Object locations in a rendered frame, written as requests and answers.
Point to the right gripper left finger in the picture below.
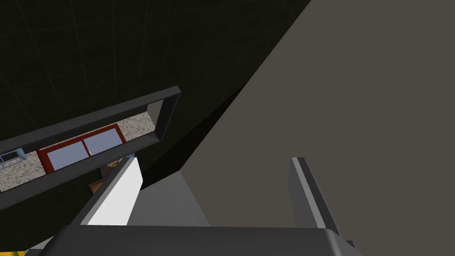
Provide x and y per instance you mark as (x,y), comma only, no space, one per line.
(117,195)

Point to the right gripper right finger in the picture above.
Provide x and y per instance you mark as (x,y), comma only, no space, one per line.
(308,199)

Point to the red framed window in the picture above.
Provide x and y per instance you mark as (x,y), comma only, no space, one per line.
(83,148)

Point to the pale blue framed window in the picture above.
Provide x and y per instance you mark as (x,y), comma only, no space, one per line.
(10,158)

